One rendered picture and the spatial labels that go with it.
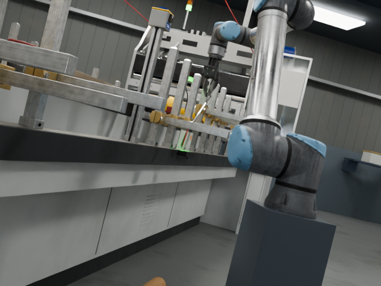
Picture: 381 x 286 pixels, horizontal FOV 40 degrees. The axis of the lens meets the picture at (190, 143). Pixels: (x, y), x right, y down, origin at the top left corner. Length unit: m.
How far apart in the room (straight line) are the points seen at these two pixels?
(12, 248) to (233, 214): 3.51
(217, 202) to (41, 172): 3.83
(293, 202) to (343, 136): 9.28
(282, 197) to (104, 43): 8.28
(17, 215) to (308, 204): 0.98
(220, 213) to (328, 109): 6.11
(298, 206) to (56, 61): 1.21
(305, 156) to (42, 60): 1.21
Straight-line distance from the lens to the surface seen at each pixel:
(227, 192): 5.19
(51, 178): 1.56
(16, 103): 1.69
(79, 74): 1.87
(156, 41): 2.07
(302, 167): 1.87
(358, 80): 11.27
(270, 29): 2.01
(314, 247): 1.88
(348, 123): 11.16
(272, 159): 1.82
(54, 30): 1.38
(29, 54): 0.86
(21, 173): 1.41
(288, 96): 5.02
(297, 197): 1.87
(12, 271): 1.97
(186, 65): 2.55
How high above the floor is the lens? 0.77
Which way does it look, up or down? level
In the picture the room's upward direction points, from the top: 14 degrees clockwise
